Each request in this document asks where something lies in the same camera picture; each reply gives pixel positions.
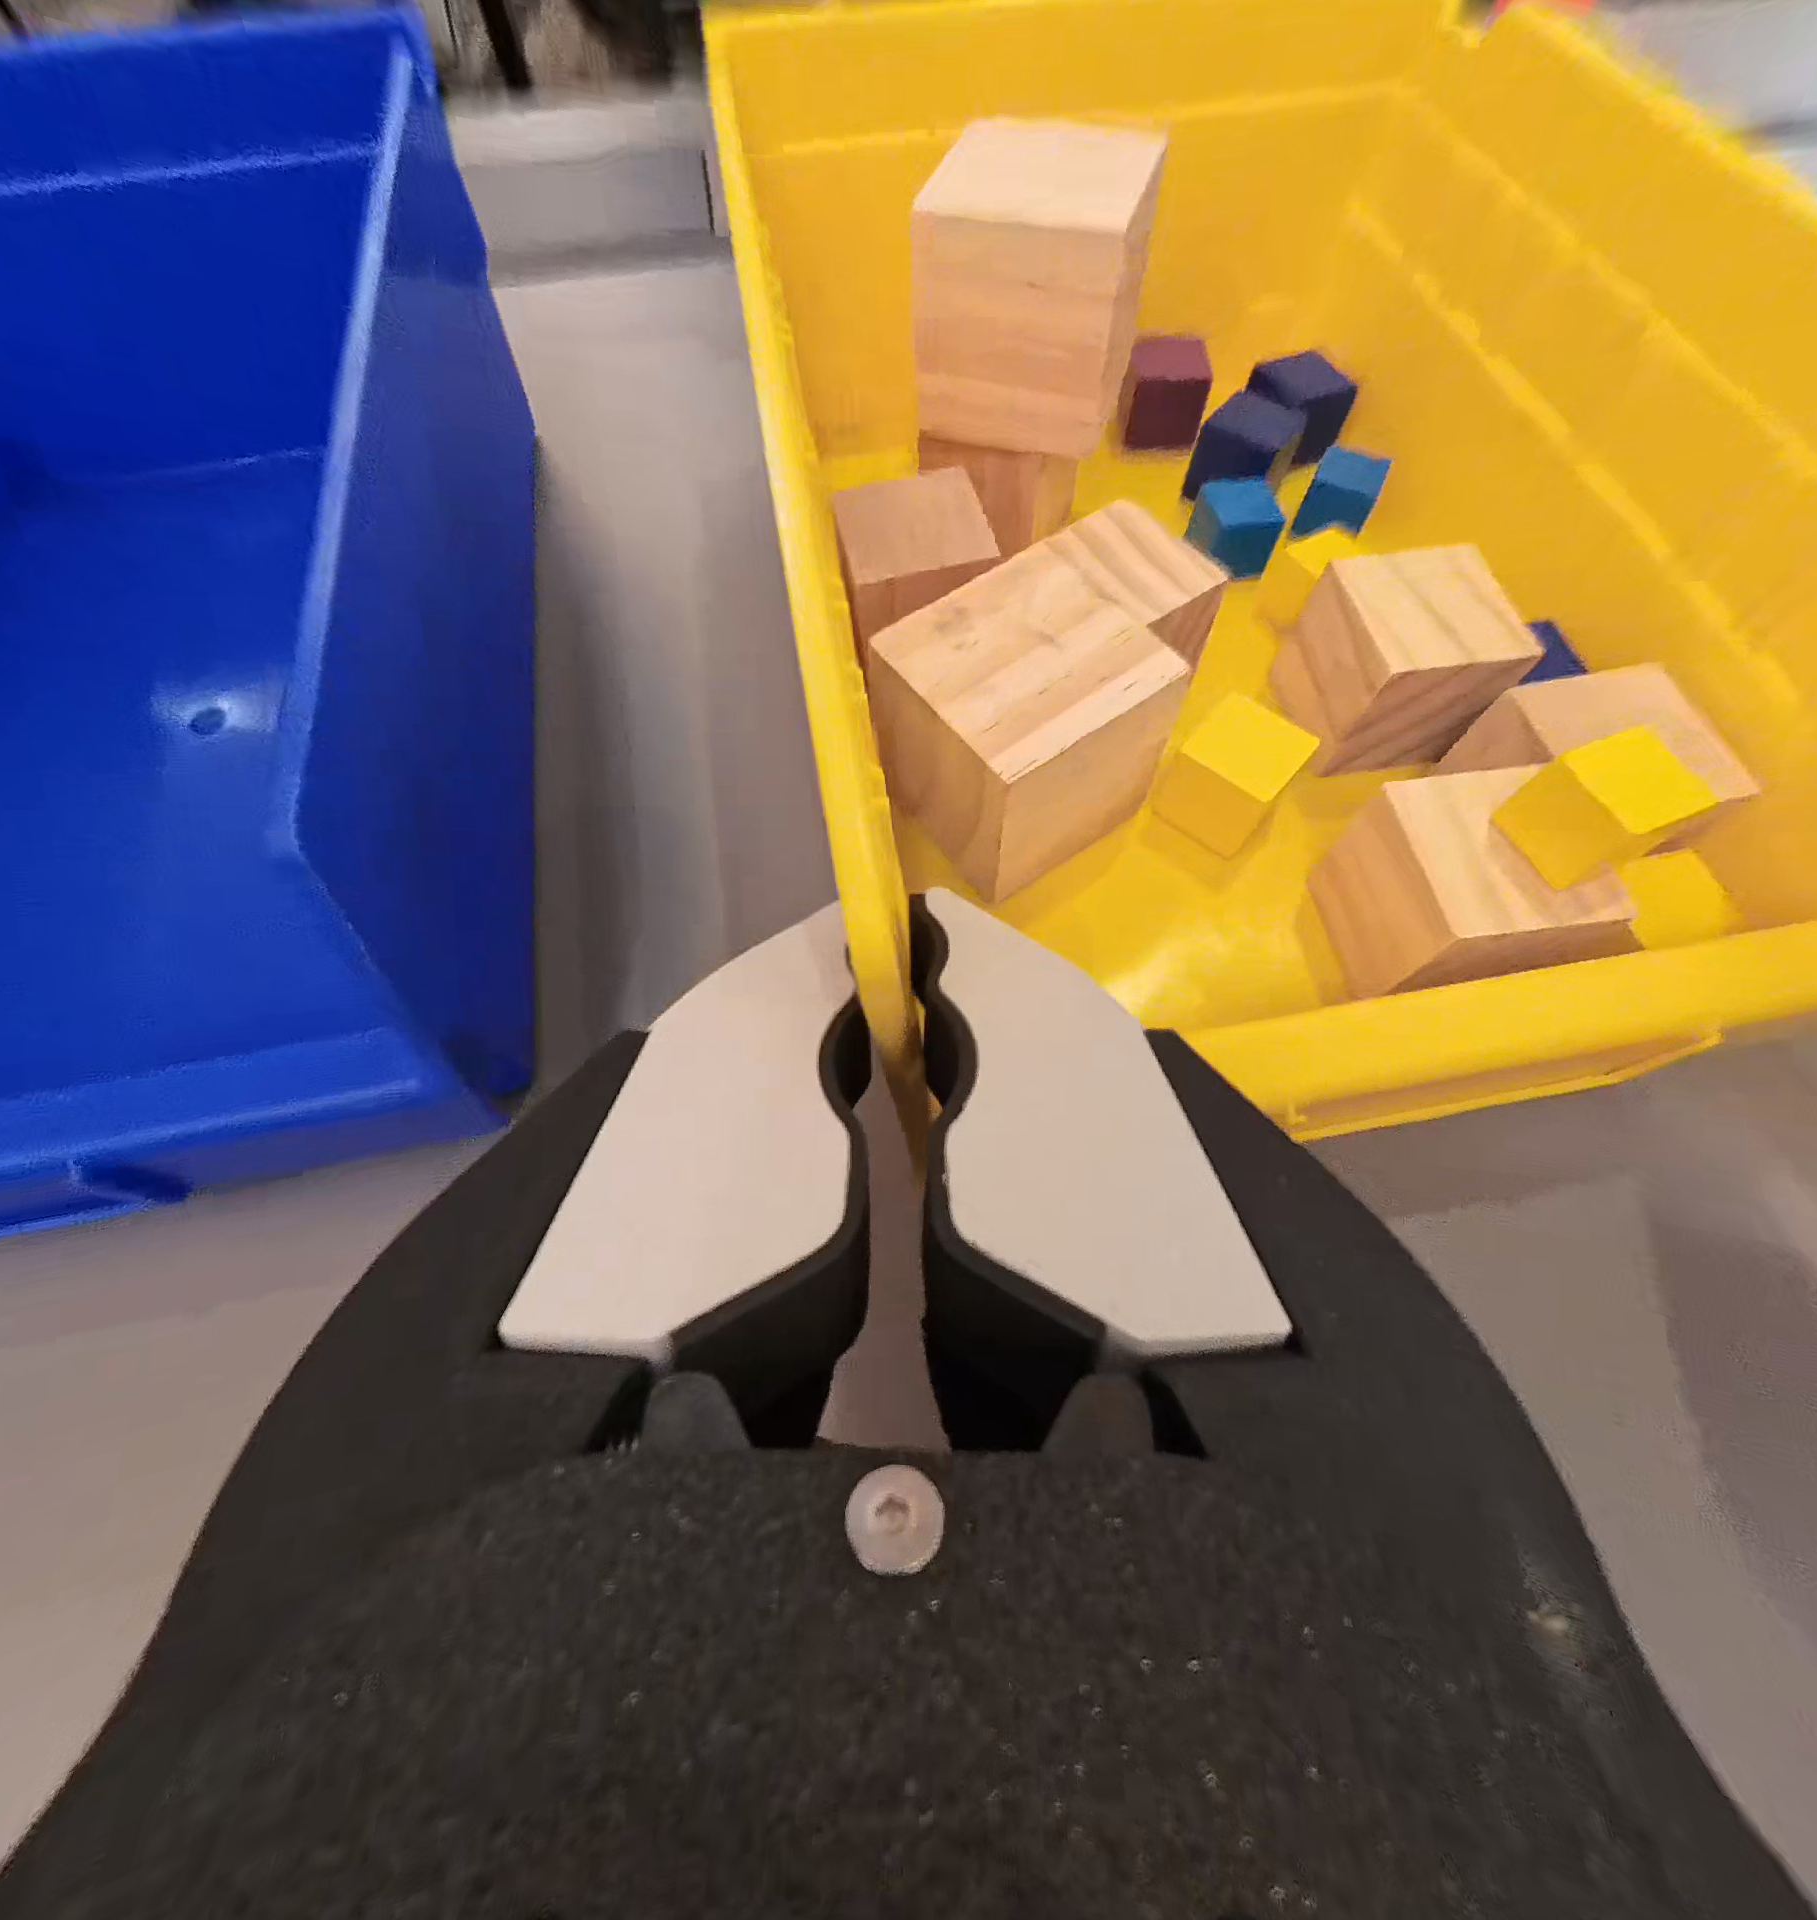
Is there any yellow plastic bin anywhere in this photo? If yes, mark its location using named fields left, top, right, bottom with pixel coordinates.
left=701, top=0, right=1817, bottom=1145

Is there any blue plastic bin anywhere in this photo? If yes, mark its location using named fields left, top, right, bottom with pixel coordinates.
left=0, top=3, right=538, bottom=1250

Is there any pile of wooden coloured cubes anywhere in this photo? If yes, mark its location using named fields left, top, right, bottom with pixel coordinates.
left=828, top=114, right=1767, bottom=1002

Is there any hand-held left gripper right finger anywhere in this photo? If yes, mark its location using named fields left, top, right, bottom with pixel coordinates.
left=915, top=888, right=1294, bottom=1451

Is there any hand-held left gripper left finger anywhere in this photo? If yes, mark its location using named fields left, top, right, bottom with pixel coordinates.
left=498, top=899, right=870, bottom=1449

